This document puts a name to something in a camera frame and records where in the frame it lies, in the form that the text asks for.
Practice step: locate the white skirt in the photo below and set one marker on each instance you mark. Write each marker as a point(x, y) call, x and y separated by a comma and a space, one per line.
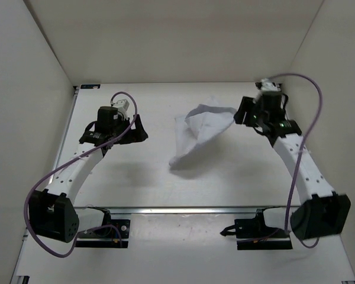
point(200, 126)

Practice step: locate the blue left corner label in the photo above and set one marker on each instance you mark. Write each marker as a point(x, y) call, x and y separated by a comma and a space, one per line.
point(90, 86)

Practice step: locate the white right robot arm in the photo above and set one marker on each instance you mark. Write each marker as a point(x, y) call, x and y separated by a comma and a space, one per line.
point(322, 212)

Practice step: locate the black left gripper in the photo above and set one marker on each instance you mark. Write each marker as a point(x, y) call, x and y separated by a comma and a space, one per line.
point(139, 134)

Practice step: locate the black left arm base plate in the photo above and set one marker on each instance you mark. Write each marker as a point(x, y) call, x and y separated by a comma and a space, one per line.
point(107, 237)

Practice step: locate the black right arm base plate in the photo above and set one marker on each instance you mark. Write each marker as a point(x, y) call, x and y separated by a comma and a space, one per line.
point(253, 234)

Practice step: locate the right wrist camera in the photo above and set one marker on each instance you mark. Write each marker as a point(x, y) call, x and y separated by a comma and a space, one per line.
point(267, 86)

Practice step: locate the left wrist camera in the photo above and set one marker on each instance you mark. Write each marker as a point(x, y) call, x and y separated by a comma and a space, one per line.
point(121, 105)

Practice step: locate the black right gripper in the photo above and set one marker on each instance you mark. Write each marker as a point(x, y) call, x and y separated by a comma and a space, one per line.
point(240, 117)

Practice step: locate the aluminium front rail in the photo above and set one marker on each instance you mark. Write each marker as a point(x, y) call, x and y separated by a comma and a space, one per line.
point(190, 210)

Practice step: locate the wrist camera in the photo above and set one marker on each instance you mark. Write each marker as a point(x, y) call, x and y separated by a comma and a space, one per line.
point(121, 105)
point(267, 86)

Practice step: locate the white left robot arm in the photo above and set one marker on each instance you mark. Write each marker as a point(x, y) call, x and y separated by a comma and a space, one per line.
point(51, 212)

